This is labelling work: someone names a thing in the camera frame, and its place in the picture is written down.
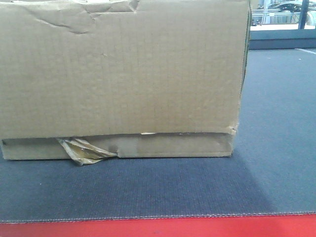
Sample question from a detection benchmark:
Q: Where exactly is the brown cardboard carton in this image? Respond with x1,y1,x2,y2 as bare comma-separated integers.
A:
0,0,251,164

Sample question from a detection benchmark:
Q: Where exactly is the dark grey conveyor belt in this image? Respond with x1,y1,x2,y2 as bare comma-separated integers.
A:
0,48,316,223

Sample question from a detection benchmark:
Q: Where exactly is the red conveyor edge strip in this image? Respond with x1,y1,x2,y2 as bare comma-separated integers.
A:
0,214,316,237

